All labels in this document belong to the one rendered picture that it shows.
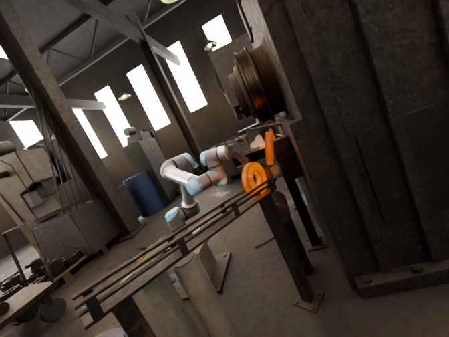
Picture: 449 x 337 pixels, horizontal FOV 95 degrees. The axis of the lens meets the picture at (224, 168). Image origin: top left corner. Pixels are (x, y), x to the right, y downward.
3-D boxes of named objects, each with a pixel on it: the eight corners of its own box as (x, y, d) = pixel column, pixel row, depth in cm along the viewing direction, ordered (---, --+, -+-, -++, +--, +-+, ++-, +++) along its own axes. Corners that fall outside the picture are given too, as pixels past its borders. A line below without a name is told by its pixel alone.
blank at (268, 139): (272, 133, 103) (266, 134, 104) (272, 129, 88) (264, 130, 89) (274, 164, 104) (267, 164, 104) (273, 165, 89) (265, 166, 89)
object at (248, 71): (271, 120, 155) (246, 59, 147) (275, 123, 110) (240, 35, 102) (263, 124, 157) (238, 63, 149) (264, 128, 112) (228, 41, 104)
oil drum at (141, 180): (171, 200, 482) (153, 166, 467) (159, 212, 425) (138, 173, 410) (150, 208, 497) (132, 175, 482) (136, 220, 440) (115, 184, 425)
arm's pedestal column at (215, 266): (172, 303, 149) (155, 273, 144) (191, 263, 186) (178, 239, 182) (221, 292, 137) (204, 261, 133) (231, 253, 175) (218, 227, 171)
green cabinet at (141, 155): (154, 209, 467) (121, 149, 441) (168, 197, 533) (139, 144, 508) (172, 202, 454) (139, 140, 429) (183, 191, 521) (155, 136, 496)
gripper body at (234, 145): (245, 137, 94) (222, 144, 99) (251, 154, 96) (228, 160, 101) (248, 133, 100) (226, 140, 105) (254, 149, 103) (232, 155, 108)
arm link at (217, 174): (207, 189, 109) (200, 170, 107) (222, 180, 116) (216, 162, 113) (215, 190, 103) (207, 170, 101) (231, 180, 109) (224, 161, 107)
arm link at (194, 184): (150, 164, 131) (190, 180, 94) (166, 158, 137) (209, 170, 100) (156, 180, 135) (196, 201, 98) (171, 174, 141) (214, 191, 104)
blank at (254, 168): (268, 197, 96) (262, 198, 98) (266, 166, 100) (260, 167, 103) (247, 193, 85) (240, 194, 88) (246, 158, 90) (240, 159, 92)
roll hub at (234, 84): (253, 114, 147) (237, 76, 142) (252, 114, 120) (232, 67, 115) (246, 118, 148) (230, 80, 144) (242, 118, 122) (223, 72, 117)
